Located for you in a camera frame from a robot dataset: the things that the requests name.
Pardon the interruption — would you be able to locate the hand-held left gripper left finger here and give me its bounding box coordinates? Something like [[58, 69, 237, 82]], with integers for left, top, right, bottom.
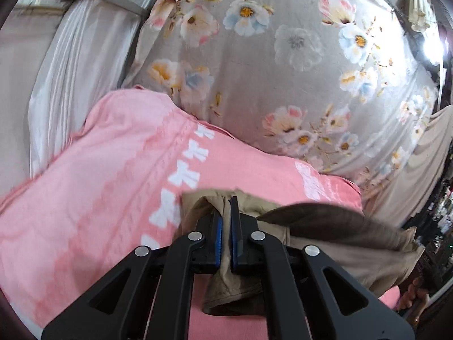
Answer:
[[41, 212, 223, 340]]

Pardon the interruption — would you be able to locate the person's right hand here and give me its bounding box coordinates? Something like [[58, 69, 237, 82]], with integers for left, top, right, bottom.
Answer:
[[396, 275, 431, 324]]

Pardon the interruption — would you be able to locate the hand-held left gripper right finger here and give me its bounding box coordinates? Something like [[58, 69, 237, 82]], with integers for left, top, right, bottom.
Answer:
[[229, 196, 415, 340]]

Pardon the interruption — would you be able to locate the cream hanging cloth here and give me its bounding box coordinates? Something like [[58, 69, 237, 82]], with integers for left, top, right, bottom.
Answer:
[[403, 0, 438, 33]]

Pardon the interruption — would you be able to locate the grey floral cloth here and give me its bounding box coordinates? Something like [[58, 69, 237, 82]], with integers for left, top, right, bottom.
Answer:
[[122, 0, 442, 199]]

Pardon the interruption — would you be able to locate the bright lamp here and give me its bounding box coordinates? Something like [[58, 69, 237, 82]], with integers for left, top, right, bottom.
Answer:
[[423, 25, 448, 66]]

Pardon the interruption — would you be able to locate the pink printed blanket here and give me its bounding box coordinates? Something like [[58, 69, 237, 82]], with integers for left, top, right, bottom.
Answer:
[[0, 85, 401, 340]]

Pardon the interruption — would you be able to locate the olive quilted jacket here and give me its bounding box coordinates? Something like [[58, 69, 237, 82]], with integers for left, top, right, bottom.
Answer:
[[181, 187, 426, 316]]

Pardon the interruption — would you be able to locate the beige curtain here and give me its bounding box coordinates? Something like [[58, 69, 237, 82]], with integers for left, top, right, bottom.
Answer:
[[364, 105, 453, 228]]

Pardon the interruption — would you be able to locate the white satin curtain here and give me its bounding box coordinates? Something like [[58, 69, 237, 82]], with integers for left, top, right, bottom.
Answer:
[[0, 0, 143, 199]]

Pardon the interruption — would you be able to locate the dark cluttered rack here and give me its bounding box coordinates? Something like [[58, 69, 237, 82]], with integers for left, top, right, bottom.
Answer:
[[403, 175, 453, 291]]

